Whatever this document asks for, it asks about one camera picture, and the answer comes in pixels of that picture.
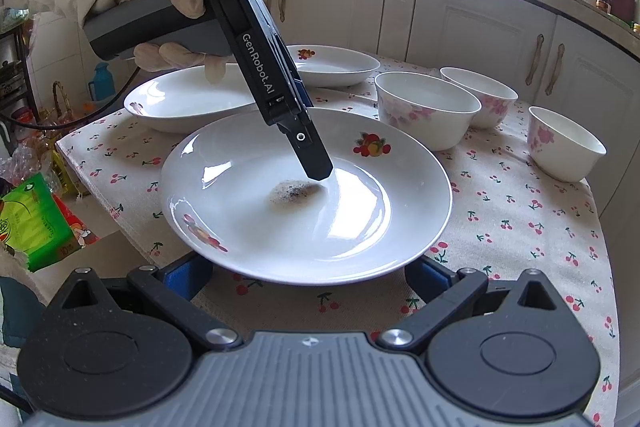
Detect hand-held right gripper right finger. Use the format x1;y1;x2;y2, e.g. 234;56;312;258
372;254;572;354

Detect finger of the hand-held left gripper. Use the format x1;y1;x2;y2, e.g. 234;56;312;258
272;108;334;182

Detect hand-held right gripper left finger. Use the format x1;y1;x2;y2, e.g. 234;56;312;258
60;252;243;354

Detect white fruit print plate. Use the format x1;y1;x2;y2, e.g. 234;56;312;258
160;107;453;286
124;63;266;135
285;45;382;88

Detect white pink floral bowl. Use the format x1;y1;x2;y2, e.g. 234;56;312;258
440;67;519;129
528;106;608;183
375;72;482;151

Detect cherry print tablecloth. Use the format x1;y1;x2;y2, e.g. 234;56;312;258
55;52;617;403

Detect white cabinet door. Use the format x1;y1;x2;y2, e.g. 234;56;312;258
530;14;640;258
252;0;390;58
406;0;558;105

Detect red printed packet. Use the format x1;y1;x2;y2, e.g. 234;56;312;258
50;194;99;250

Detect green packet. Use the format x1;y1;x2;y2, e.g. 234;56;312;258
0;172;76;273

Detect narrow white cabinet panel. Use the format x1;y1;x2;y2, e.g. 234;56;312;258
386;0;420;62

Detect clear plastic bag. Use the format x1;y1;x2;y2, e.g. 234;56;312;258
0;142;61;192

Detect teal thermos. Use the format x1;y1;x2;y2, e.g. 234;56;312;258
89;62;112;104

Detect wicker basket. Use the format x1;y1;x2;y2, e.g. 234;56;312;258
37;81;76;132

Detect black metal rack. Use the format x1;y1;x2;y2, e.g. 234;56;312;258
0;27;36;158

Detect black cable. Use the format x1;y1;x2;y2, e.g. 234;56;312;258
0;57;146;130

